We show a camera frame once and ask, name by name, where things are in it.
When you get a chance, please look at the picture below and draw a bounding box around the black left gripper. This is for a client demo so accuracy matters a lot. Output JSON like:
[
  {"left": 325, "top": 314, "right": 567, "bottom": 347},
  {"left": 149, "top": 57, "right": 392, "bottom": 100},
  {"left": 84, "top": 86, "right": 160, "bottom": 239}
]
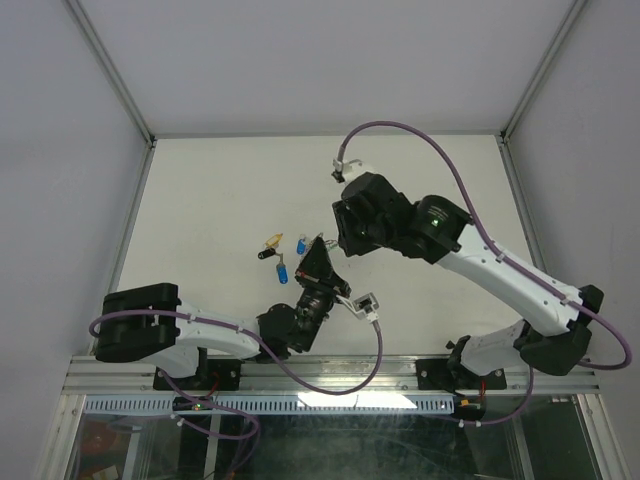
[{"left": 294, "top": 238, "right": 351, "bottom": 352}]

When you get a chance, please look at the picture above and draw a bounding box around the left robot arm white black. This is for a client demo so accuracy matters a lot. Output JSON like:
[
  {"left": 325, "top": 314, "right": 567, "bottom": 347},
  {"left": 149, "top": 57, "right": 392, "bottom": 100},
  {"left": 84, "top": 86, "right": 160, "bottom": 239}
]
[{"left": 90, "top": 236, "right": 351, "bottom": 389}]

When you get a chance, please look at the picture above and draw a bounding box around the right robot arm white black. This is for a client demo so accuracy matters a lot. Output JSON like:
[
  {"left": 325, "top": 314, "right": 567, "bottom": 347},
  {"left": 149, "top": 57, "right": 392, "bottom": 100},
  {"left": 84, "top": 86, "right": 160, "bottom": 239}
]
[{"left": 332, "top": 172, "right": 604, "bottom": 393}]

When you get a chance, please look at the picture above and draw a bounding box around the black key tag with keys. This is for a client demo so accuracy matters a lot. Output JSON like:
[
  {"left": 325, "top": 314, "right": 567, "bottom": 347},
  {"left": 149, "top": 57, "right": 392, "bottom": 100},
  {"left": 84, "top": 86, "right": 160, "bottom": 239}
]
[{"left": 257, "top": 247, "right": 279, "bottom": 260}]

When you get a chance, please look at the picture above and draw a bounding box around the blue key tag upper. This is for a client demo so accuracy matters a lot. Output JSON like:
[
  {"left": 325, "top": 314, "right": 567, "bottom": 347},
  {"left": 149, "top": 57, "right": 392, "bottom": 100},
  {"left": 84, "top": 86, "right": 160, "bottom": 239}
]
[{"left": 296, "top": 234, "right": 308, "bottom": 255}]

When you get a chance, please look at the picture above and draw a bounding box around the blue key tag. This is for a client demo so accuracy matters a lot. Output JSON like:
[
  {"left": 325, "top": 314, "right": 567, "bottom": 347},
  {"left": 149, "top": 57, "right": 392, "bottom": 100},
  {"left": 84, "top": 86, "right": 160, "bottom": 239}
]
[
  {"left": 296, "top": 234, "right": 308, "bottom": 255},
  {"left": 276, "top": 264, "right": 289, "bottom": 285}
]

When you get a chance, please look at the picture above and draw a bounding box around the blue key tag lower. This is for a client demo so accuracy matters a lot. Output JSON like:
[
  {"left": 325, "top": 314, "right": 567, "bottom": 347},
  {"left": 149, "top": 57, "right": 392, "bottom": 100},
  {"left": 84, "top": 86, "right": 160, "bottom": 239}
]
[{"left": 276, "top": 264, "right": 289, "bottom": 285}]

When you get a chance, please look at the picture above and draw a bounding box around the silver key on lower blue tag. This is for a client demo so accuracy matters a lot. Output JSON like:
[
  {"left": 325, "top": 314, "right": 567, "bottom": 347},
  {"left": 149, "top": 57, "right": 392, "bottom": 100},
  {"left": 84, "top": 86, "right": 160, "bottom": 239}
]
[{"left": 276, "top": 253, "right": 286, "bottom": 270}]

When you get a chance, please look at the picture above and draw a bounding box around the yellow key tag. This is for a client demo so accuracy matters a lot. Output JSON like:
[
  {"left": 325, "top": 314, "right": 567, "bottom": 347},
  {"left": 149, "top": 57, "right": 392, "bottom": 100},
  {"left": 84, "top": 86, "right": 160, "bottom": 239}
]
[{"left": 265, "top": 233, "right": 283, "bottom": 248}]

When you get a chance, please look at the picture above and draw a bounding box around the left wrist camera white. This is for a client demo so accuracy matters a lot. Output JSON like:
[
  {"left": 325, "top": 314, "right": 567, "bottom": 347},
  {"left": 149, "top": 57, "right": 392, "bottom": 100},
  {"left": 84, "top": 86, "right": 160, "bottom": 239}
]
[{"left": 337, "top": 292, "right": 379, "bottom": 323}]

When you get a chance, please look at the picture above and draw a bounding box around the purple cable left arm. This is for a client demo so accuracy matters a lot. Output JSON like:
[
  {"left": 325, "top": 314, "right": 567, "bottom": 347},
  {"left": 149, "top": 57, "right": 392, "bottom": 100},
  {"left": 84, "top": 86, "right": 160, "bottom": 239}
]
[{"left": 89, "top": 312, "right": 385, "bottom": 396}]

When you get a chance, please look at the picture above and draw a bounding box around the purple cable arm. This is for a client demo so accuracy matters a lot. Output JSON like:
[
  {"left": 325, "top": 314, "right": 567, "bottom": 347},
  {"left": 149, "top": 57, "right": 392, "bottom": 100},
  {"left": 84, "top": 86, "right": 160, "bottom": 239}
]
[
  {"left": 89, "top": 312, "right": 385, "bottom": 396},
  {"left": 339, "top": 120, "right": 634, "bottom": 430}
]

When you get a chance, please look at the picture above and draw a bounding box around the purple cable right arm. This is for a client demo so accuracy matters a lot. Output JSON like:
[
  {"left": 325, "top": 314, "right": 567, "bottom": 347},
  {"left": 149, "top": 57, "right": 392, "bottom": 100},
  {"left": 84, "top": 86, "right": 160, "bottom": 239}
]
[{"left": 339, "top": 120, "right": 634, "bottom": 430}]

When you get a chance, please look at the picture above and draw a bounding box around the aluminium frame post right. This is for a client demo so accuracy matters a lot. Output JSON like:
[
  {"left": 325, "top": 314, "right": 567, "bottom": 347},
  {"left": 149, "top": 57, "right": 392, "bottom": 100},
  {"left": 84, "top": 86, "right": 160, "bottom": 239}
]
[{"left": 500, "top": 0, "right": 591, "bottom": 142}]

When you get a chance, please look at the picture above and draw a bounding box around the aluminium frame post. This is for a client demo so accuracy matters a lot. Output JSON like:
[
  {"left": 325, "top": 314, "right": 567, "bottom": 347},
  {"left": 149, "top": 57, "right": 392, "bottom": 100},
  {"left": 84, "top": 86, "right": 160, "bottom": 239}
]
[
  {"left": 67, "top": 0, "right": 156, "bottom": 146},
  {"left": 500, "top": 0, "right": 591, "bottom": 142}
]

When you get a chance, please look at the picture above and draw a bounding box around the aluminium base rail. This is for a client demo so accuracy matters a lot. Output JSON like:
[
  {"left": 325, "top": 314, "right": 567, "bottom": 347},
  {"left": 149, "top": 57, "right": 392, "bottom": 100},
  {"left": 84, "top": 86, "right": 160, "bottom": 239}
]
[{"left": 62, "top": 355, "right": 600, "bottom": 396}]

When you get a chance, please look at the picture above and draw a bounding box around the white cable duct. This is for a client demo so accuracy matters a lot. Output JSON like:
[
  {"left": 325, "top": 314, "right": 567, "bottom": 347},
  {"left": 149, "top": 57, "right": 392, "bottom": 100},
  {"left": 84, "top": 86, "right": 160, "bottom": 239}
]
[{"left": 84, "top": 392, "right": 454, "bottom": 415}]

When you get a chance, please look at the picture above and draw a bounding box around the aluminium frame post left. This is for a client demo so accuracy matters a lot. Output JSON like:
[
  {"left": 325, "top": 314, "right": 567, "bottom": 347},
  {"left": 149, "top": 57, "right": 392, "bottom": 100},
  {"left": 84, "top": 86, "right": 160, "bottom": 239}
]
[{"left": 67, "top": 0, "right": 156, "bottom": 146}]

